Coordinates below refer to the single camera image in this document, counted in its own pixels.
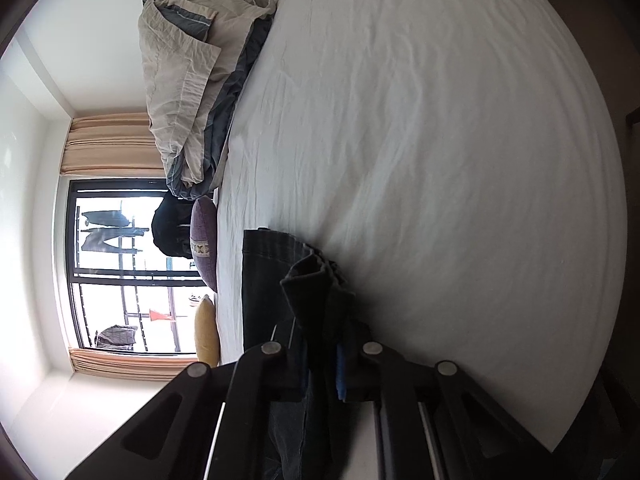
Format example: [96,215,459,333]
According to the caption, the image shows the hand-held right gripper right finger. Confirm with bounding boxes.
[335,340,556,480]

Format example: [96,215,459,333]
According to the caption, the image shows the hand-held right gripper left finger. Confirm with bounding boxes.
[65,340,311,480]

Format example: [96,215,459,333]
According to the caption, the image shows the black pants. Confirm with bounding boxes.
[241,227,381,480]

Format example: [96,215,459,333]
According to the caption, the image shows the yellow pillow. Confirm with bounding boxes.
[194,296,221,367]

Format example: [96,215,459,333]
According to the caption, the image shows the beige curtain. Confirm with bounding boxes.
[60,112,168,178]
[67,346,201,385]

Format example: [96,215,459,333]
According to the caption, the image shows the purple pillow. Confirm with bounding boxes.
[190,196,219,293]

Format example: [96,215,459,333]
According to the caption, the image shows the hanging grey jacket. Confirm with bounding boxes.
[95,325,138,350]

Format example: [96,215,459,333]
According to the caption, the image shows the black garment on chair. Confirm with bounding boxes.
[151,192,196,260]

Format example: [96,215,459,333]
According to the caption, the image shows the hanging dark trousers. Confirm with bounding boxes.
[81,210,133,228]
[80,227,150,253]

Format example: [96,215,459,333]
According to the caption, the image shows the black framed glass door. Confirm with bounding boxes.
[65,177,216,356]

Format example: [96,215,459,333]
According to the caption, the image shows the bed with white sheet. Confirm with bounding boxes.
[142,0,628,456]

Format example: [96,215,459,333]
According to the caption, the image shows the beige and grey duvet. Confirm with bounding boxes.
[139,0,278,201]

